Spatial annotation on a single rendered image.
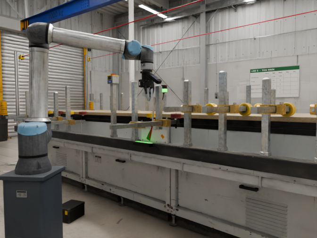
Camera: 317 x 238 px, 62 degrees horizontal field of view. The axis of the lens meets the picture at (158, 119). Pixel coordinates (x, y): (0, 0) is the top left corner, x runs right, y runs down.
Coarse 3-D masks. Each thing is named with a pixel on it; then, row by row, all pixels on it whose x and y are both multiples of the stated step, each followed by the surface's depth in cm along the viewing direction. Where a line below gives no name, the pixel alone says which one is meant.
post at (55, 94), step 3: (54, 93) 283; (57, 93) 284; (54, 96) 284; (57, 96) 285; (54, 99) 284; (57, 99) 285; (54, 102) 284; (57, 102) 285; (54, 105) 284; (57, 105) 285; (54, 108) 285; (57, 108) 285; (54, 111) 285; (57, 111) 285; (54, 114) 285; (57, 114) 285; (54, 126) 286; (57, 126) 286
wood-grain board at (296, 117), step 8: (64, 112) 311; (88, 112) 278; (96, 112) 268; (104, 112) 259; (120, 112) 252; (128, 112) 250; (144, 112) 248; (168, 112) 244; (176, 112) 243; (256, 120) 159; (272, 120) 153; (280, 120) 150; (288, 120) 147; (296, 120) 144; (304, 120) 142; (312, 120) 139
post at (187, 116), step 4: (188, 80) 167; (184, 84) 168; (188, 84) 167; (184, 88) 169; (188, 88) 167; (184, 92) 169; (188, 92) 167; (184, 96) 169; (188, 96) 167; (184, 100) 169; (188, 100) 167; (184, 104) 169; (188, 104) 167; (184, 116) 170; (188, 116) 168; (184, 120) 170; (188, 120) 168; (184, 124) 170; (188, 124) 168; (184, 128) 170; (188, 128) 168; (184, 132) 170; (188, 132) 168; (184, 136) 170; (188, 136) 168; (184, 140) 170; (188, 140) 169
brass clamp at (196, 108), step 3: (183, 105) 169; (186, 105) 167; (189, 105) 166; (192, 105) 164; (195, 105) 163; (198, 105) 163; (192, 108) 164; (195, 108) 163; (198, 108) 163; (183, 111) 169; (186, 111) 167; (189, 111) 166; (192, 111) 164; (195, 111) 163; (198, 111) 163
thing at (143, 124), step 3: (171, 120) 189; (174, 120) 191; (177, 120) 194; (135, 123) 165; (138, 123) 164; (141, 123) 166; (144, 123) 168; (147, 123) 170; (150, 123) 172; (153, 123) 175; (156, 123) 177; (159, 123) 179; (171, 123) 189; (174, 123) 191; (177, 123) 194; (135, 126) 165; (138, 126) 164; (141, 126) 166; (144, 126) 168; (147, 126) 170; (150, 126) 173
